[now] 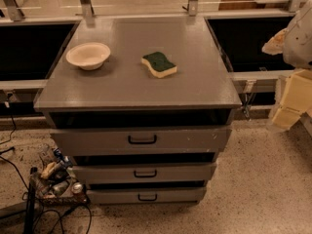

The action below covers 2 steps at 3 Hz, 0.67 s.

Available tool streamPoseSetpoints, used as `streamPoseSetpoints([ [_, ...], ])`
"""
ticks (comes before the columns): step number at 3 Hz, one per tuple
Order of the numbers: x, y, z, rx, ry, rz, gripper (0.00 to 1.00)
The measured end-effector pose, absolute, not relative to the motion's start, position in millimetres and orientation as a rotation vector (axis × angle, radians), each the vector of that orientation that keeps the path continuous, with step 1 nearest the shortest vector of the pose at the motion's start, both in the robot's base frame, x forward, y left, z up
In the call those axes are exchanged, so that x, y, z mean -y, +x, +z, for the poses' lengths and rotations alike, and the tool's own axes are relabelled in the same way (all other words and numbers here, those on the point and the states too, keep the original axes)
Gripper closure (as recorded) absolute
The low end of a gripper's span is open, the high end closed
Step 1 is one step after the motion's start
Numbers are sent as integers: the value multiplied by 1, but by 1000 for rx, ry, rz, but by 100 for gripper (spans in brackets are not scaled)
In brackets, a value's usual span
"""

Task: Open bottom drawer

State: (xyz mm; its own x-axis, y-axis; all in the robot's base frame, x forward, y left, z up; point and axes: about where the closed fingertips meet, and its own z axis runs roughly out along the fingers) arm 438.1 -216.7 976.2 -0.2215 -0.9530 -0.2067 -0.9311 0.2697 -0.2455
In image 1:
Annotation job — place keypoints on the grey drawer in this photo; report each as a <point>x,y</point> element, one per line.
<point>143,173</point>
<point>147,195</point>
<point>129,141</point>

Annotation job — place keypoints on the grey middle drawer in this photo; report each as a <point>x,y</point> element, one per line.
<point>143,173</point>

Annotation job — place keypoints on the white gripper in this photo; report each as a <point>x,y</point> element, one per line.
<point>299,44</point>

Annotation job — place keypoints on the white paper bowl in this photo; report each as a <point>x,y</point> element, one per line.
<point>88,56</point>

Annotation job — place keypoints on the grey drawer cabinet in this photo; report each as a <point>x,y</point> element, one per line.
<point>124,94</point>

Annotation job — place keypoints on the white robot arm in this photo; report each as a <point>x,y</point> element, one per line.
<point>294,43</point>

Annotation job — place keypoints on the grey bottom drawer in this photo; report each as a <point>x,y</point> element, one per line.
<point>147,195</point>

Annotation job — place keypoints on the grey rail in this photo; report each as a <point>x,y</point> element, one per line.
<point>22,85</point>
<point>257,81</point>

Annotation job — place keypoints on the tray of cluttered items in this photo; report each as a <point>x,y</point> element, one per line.
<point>53,183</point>

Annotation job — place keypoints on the green yellow sponge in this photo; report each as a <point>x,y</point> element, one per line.
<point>158,64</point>

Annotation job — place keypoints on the metal frame post centre-left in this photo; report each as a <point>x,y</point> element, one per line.
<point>87,8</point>

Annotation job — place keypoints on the metal frame post left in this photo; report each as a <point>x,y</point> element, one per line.
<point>14,11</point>

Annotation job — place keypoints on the grey rail left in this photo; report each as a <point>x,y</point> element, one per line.
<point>22,85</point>

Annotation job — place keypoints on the grey rail right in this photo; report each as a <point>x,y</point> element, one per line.
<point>257,81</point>

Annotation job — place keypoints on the grey top drawer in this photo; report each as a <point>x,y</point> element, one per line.
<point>129,141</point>

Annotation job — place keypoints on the black stand post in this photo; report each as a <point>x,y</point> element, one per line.
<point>30,204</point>

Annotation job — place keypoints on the silver can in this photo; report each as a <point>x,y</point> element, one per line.
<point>77,188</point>

